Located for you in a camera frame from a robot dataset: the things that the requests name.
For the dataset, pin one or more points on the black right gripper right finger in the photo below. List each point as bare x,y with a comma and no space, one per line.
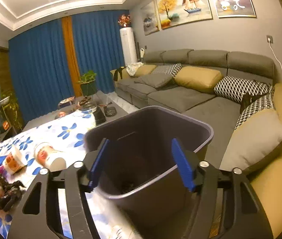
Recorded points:
198,177

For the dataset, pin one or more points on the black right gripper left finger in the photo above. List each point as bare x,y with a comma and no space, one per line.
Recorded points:
81,178

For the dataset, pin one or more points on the small black plastic bag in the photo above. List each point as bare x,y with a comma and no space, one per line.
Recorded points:
12,192

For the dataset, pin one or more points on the dark grey trash bin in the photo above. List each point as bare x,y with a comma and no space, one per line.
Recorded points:
140,175

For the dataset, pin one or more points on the beige grey cushion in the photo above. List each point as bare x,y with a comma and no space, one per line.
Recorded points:
255,143

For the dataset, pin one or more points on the orange white paper cup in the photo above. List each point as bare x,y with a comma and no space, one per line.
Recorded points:
14,161

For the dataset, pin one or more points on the grey sectional sofa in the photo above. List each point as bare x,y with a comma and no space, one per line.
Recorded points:
223,115

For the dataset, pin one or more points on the potted green plant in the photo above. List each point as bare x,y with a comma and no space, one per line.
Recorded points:
88,83

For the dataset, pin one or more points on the black white patterned cushion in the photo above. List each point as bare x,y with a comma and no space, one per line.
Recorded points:
235,88

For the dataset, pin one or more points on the mustard yellow cushion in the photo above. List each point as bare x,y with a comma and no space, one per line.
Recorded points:
200,79

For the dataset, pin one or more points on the plant on wooden stand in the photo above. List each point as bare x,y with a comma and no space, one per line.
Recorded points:
9,108

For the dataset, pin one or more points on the grey flat cushion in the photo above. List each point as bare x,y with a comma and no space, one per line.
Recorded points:
156,80

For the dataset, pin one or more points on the blue curtain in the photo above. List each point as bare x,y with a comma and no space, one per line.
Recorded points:
39,66

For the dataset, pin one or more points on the far patterned cushion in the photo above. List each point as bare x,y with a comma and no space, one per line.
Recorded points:
171,69

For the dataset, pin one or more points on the far mustard cushion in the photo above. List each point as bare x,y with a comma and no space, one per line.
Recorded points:
144,70

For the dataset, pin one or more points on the white standing air conditioner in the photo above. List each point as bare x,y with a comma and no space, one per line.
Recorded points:
128,45

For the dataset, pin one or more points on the orange curtain strip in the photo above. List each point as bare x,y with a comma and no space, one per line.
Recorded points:
72,62

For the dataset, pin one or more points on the left landscape painting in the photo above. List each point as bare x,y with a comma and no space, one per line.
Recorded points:
149,18

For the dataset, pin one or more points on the red flower decoration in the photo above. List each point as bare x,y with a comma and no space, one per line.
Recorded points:
124,20

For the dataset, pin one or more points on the sailboat tree painting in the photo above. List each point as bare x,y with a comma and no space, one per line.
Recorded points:
178,12

